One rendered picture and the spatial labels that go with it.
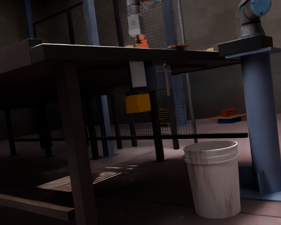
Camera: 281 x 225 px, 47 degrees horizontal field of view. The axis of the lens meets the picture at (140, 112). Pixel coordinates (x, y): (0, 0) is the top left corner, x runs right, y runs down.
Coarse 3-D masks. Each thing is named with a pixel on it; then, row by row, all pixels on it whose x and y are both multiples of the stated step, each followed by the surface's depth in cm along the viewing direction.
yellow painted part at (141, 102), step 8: (128, 64) 149; (128, 72) 150; (136, 88) 150; (128, 96) 148; (136, 96) 144; (144, 96) 148; (128, 104) 148; (136, 104) 145; (144, 104) 148; (128, 112) 149
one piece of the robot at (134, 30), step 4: (128, 16) 182; (132, 16) 179; (136, 16) 178; (140, 16) 182; (128, 20) 180; (132, 20) 179; (136, 20) 179; (140, 20) 182; (128, 24) 180; (132, 24) 179; (136, 24) 179; (140, 24) 181; (132, 28) 180; (136, 28) 179; (140, 28) 180; (128, 32) 183; (132, 32) 180; (136, 32) 179; (140, 32) 179; (144, 32) 186; (132, 36) 184; (136, 36) 183
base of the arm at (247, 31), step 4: (244, 24) 195; (248, 24) 193; (252, 24) 192; (256, 24) 192; (260, 24) 194; (244, 28) 195; (248, 28) 193; (252, 28) 192; (256, 28) 192; (260, 28) 192; (240, 32) 199; (244, 32) 194; (248, 32) 192; (252, 32) 191; (256, 32) 192; (260, 32) 191; (264, 32) 194; (240, 36) 198; (244, 36) 194; (248, 36) 192; (252, 36) 191
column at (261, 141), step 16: (272, 48) 182; (256, 64) 191; (256, 80) 192; (272, 80) 197; (256, 96) 193; (272, 96) 194; (256, 112) 194; (272, 112) 193; (256, 128) 195; (272, 128) 193; (256, 144) 196; (272, 144) 193; (256, 160) 198; (272, 160) 194; (240, 176) 213; (256, 176) 200; (272, 176) 194; (240, 192) 203; (256, 192) 199; (272, 192) 195
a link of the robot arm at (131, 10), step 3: (129, 6) 180; (132, 6) 179; (135, 6) 179; (138, 6) 180; (129, 9) 180; (132, 9) 179; (135, 9) 179; (138, 9) 180; (129, 12) 180; (132, 12) 179; (135, 12) 180; (138, 12) 181
